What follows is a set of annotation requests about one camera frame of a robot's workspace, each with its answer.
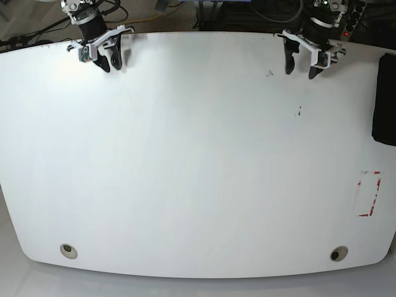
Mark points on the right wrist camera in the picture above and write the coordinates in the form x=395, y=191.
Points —
x=84, y=54

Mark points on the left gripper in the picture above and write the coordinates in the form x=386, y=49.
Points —
x=314, y=37

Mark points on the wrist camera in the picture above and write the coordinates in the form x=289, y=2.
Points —
x=320, y=60
x=84, y=54

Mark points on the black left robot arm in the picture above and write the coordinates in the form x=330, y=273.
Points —
x=330, y=12

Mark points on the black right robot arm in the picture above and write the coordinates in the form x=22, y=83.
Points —
x=81, y=12

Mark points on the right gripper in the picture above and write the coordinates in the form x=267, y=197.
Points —
x=97, y=33

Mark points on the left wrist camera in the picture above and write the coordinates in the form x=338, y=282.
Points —
x=320, y=60

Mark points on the black T-shirt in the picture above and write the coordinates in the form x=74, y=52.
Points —
x=383, y=121

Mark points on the red tape rectangle marking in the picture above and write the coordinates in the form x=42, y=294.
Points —
x=367, y=193

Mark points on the left table cable grommet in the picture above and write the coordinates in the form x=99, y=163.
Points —
x=68, y=251

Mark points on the right table cable grommet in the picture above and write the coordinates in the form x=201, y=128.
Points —
x=339, y=253

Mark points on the table cable grommet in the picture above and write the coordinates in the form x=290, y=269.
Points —
x=339, y=253
x=68, y=251

